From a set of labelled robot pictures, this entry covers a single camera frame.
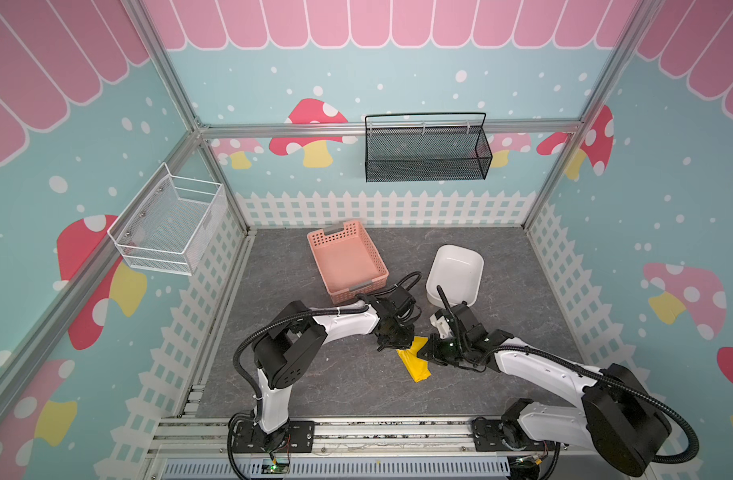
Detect yellow paper napkin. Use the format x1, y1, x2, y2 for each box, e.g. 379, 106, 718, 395
397, 336, 432, 383

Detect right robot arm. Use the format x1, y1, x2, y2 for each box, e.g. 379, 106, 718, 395
419, 304, 700, 477

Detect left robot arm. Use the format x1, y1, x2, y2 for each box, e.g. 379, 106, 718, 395
226, 271, 422, 457

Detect white plastic tray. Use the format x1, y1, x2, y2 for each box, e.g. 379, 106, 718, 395
426, 245, 485, 308

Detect pink perforated basket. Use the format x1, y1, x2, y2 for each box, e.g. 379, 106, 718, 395
306, 220, 389, 305

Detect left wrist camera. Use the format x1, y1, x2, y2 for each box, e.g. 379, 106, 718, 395
389, 286, 416, 314

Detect black wire wall basket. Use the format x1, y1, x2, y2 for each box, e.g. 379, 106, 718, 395
364, 112, 494, 183

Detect white wire wall basket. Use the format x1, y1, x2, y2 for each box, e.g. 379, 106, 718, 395
108, 164, 228, 276

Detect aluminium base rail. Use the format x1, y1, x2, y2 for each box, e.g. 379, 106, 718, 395
139, 416, 622, 479

